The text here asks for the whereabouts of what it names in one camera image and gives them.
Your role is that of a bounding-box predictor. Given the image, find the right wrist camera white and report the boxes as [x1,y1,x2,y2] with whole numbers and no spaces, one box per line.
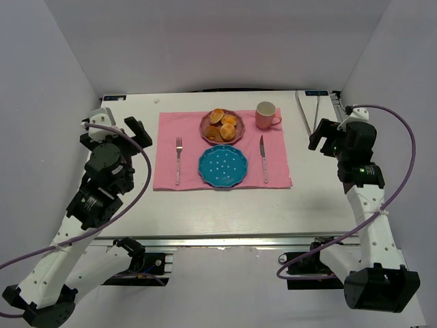
[337,106,369,131]

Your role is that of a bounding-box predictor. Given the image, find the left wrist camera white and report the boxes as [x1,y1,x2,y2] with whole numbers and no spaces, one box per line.
[81,107,119,143]

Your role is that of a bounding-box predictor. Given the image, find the brown bread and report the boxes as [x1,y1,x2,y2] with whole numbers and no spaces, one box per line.
[203,125,223,142]

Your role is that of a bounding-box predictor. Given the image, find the right bread roll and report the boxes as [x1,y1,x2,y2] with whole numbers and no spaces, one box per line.
[221,114,238,126]

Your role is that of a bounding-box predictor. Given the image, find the silver fork pink handle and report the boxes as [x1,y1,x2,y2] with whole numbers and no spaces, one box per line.
[175,137,183,185]

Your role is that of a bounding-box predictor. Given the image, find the silver knife pink handle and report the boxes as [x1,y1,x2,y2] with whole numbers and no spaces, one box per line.
[259,135,268,184]

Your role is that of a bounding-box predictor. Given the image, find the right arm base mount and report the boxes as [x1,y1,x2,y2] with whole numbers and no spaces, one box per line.
[278,236,343,290]

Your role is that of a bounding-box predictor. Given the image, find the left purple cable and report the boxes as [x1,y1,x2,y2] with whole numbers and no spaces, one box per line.
[0,123,153,318]

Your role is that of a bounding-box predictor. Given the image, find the pink placemat cloth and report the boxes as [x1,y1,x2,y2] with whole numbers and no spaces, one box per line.
[153,110,292,191]

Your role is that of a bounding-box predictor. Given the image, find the metal tongs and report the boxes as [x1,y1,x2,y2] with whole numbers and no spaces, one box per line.
[295,90,320,136]

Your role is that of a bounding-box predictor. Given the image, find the left blue label sticker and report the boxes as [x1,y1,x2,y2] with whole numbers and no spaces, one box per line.
[102,95,126,101]

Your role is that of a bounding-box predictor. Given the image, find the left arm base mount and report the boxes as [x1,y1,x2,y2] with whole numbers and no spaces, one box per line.
[102,237,173,287]

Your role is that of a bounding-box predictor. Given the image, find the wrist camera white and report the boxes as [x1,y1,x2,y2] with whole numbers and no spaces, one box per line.
[81,107,119,143]
[337,106,369,131]

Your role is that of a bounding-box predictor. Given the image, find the top-left bread roll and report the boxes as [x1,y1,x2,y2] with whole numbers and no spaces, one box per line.
[210,108,225,125]

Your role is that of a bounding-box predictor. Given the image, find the blue label sticker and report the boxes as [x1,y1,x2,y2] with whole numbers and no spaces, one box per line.
[305,90,329,96]
[102,95,126,101]

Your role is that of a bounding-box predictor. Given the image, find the pink dotted plate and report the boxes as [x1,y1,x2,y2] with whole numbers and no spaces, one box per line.
[199,109,245,145]

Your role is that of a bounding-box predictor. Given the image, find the round scored bread roll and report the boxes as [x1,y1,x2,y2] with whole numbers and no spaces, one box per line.
[220,123,236,141]

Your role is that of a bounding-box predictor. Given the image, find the right blue label sticker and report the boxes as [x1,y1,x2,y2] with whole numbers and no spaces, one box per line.
[305,90,329,96]

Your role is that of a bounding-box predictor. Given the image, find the blue dotted plate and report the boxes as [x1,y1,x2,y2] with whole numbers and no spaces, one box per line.
[198,145,248,188]

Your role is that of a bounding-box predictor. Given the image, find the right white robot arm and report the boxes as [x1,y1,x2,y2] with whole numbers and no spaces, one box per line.
[309,119,420,313]

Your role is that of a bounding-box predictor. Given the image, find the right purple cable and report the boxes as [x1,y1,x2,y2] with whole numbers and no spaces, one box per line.
[275,104,417,280]

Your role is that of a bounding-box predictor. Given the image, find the pink mug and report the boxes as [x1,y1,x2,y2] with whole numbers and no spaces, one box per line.
[255,101,282,130]

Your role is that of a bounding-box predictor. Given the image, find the purple cable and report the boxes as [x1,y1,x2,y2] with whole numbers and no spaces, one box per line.
[0,123,153,318]
[275,104,417,280]

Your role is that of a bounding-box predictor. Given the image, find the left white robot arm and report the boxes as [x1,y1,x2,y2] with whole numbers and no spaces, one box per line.
[1,117,152,327]

